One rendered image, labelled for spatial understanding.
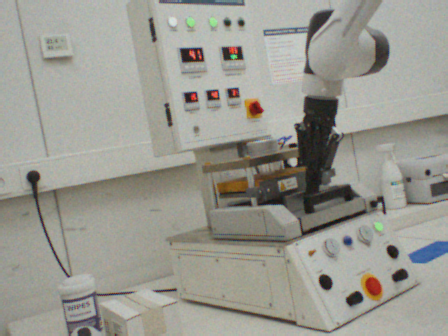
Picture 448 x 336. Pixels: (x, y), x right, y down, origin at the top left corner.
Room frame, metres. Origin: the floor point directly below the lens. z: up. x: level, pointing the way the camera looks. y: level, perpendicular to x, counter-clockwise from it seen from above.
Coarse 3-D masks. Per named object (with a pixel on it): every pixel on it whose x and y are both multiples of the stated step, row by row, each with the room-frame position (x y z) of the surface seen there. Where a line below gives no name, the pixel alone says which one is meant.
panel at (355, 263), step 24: (312, 240) 1.13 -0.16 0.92; (336, 240) 1.16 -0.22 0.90; (360, 240) 1.20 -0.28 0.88; (384, 240) 1.24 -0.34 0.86; (312, 264) 1.09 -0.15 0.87; (336, 264) 1.13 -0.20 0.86; (360, 264) 1.16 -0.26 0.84; (384, 264) 1.20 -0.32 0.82; (336, 288) 1.09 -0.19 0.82; (360, 288) 1.12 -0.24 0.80; (384, 288) 1.16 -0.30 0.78; (336, 312) 1.06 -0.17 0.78; (360, 312) 1.09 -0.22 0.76
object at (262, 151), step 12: (252, 144) 1.32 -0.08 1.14; (264, 144) 1.31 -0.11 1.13; (276, 144) 1.33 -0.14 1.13; (252, 156) 1.32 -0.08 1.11; (264, 156) 1.22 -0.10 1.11; (276, 156) 1.25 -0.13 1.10; (288, 156) 1.27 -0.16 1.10; (204, 168) 1.32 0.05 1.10; (216, 168) 1.29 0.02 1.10; (228, 168) 1.25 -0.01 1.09; (240, 168) 1.22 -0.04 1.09
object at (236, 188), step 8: (264, 168) 1.33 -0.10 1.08; (272, 168) 1.33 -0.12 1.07; (288, 168) 1.42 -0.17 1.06; (296, 168) 1.36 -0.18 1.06; (304, 168) 1.31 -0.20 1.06; (256, 176) 1.34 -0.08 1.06; (264, 176) 1.28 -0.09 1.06; (272, 176) 1.24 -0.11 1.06; (224, 184) 1.32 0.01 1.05; (232, 184) 1.30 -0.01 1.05; (240, 184) 1.28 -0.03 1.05; (256, 184) 1.23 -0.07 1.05; (224, 192) 1.33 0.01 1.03; (232, 192) 1.31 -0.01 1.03; (240, 192) 1.29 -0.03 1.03
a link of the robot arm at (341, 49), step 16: (352, 0) 0.96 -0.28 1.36; (368, 0) 0.94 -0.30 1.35; (336, 16) 0.99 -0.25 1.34; (352, 16) 0.96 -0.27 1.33; (368, 16) 0.96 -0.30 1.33; (320, 32) 1.01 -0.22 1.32; (336, 32) 0.99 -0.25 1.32; (352, 32) 0.97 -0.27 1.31; (320, 48) 1.00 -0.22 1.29; (336, 48) 0.98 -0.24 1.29; (352, 48) 0.98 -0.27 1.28; (368, 48) 1.02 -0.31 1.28; (320, 64) 1.01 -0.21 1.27; (336, 64) 0.99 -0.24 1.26; (352, 64) 1.00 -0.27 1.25; (368, 64) 1.04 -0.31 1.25; (336, 80) 1.02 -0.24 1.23
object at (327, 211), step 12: (300, 192) 1.24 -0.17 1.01; (288, 204) 1.21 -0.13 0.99; (300, 204) 1.23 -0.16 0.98; (324, 204) 1.25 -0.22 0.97; (336, 204) 1.22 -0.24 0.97; (348, 204) 1.23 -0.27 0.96; (360, 204) 1.25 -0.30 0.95; (300, 216) 1.14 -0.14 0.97; (312, 216) 1.15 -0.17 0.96; (324, 216) 1.17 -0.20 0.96; (336, 216) 1.20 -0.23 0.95; (348, 216) 1.26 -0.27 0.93
